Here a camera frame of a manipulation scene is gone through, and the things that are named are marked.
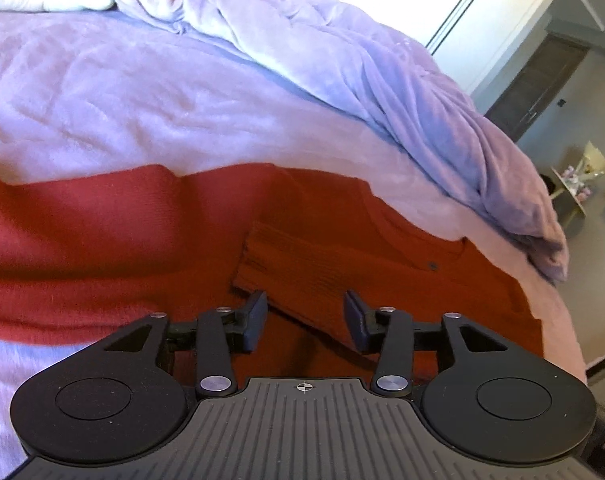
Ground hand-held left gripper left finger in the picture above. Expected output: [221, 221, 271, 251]
[102, 290, 269, 400]

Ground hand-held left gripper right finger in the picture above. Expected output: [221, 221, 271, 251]
[344, 290, 513, 400]

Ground red knit sweater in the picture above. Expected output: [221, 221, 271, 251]
[0, 162, 543, 386]

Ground purple duvet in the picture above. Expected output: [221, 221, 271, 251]
[115, 0, 569, 286]

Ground dark object by side table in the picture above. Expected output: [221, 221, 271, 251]
[540, 172, 563, 201]

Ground pale side table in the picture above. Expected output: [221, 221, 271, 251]
[550, 165, 591, 236]

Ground bed with purple sheet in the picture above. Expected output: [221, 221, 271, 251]
[0, 10, 588, 466]

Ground dark wooden door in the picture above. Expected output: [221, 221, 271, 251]
[485, 32, 591, 143]

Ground white wardrobe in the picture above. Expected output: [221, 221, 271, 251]
[323, 0, 571, 96]

